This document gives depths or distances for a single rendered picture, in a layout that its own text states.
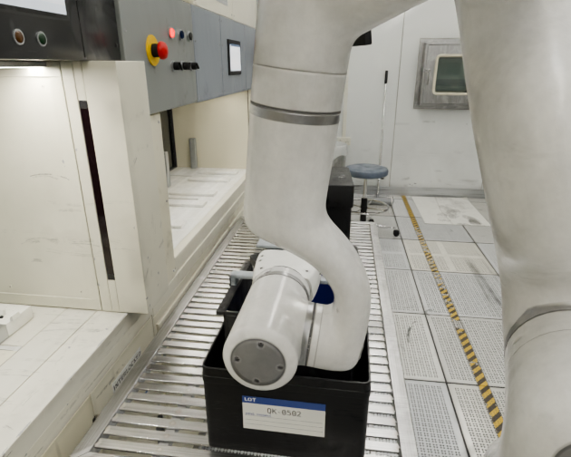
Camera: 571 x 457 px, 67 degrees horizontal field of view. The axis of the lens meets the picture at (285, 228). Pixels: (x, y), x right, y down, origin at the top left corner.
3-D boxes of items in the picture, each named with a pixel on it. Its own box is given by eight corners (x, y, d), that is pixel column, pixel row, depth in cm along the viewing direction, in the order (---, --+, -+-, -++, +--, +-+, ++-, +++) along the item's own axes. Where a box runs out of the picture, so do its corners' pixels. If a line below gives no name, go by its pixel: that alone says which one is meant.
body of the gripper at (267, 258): (246, 314, 63) (261, 278, 73) (315, 319, 61) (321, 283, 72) (244, 267, 60) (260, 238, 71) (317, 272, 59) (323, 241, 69)
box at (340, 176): (351, 254, 155) (354, 185, 146) (271, 251, 156) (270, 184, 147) (345, 226, 181) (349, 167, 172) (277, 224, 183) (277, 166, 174)
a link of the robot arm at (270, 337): (319, 281, 57) (250, 269, 58) (309, 340, 45) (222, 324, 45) (310, 334, 60) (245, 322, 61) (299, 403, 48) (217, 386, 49)
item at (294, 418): (206, 447, 76) (198, 367, 70) (243, 351, 102) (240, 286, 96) (364, 467, 73) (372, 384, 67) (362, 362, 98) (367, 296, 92)
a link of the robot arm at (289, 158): (408, 114, 46) (357, 345, 58) (260, 94, 47) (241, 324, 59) (419, 129, 38) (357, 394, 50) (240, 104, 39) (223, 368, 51)
